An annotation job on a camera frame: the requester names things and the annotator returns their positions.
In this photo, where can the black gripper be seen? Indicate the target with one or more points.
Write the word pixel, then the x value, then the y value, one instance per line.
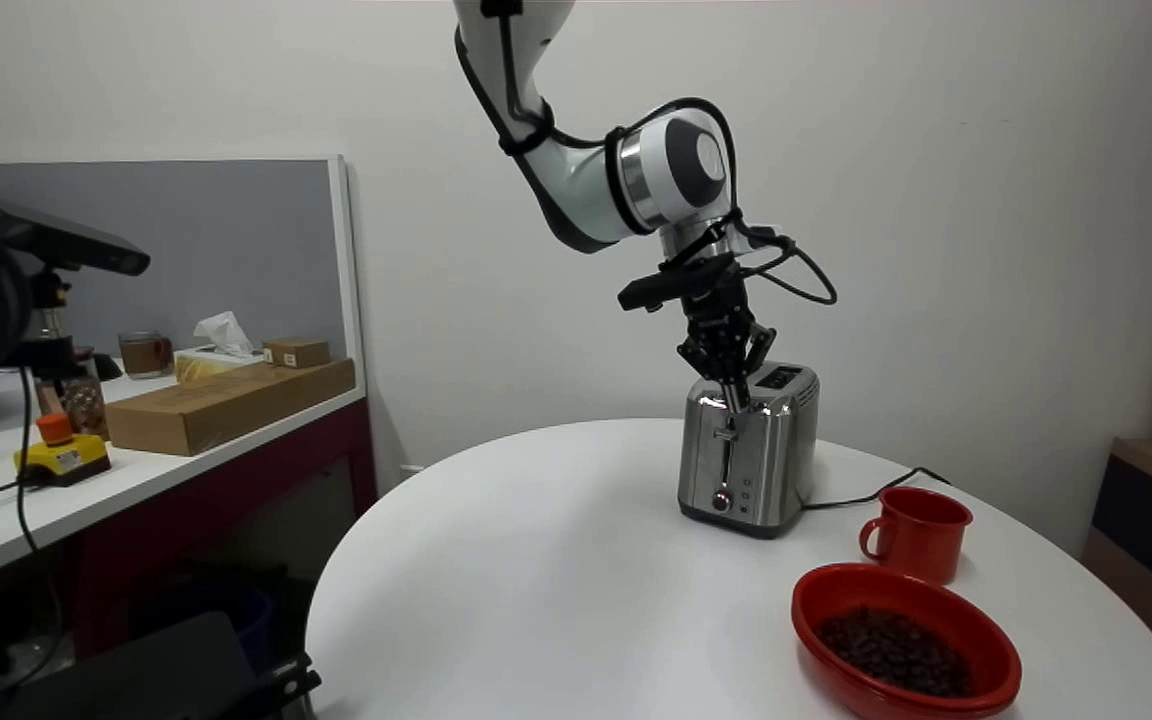
pixel 719 312

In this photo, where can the stainless steel toaster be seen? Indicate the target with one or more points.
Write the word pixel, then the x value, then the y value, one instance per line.
pixel 747 464

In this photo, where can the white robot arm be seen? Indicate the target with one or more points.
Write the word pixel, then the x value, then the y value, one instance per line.
pixel 664 175

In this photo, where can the red mug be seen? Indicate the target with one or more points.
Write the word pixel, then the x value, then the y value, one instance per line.
pixel 917 532

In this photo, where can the red bowl of coffee beans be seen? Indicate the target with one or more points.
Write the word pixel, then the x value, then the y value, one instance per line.
pixel 887 645

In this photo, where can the small brown cardboard box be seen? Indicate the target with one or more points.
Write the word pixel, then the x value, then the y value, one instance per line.
pixel 298 354

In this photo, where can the grey desk partition panel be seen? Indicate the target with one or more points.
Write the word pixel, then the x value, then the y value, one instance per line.
pixel 267 241

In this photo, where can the white tissue box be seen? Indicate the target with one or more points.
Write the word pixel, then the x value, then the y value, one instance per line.
pixel 218 344

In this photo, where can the flat cardboard box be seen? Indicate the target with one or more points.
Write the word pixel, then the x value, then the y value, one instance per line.
pixel 218 411

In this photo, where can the small brown cup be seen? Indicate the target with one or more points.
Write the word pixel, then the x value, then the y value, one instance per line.
pixel 146 354

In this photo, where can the black camera on stand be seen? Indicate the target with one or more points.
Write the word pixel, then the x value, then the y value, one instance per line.
pixel 3 292

